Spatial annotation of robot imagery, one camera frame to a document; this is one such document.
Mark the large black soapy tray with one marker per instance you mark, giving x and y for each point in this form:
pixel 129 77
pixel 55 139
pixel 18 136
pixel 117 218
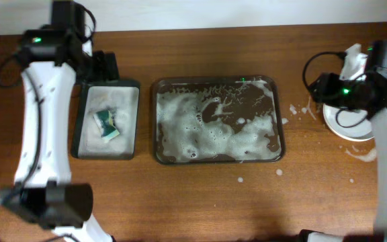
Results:
pixel 207 120

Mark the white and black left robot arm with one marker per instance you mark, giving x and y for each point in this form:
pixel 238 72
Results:
pixel 52 60

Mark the cream white plate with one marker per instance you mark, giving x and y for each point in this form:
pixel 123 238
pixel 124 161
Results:
pixel 350 125

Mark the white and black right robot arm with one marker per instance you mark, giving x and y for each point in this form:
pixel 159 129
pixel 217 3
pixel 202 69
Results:
pixel 361 85

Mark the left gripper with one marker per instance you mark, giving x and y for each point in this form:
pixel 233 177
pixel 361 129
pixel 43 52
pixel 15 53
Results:
pixel 104 67

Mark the small black soapy tray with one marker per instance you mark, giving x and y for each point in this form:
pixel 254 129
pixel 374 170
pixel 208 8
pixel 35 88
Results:
pixel 121 97

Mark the green and yellow sponge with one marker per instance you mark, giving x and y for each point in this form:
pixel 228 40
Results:
pixel 105 123

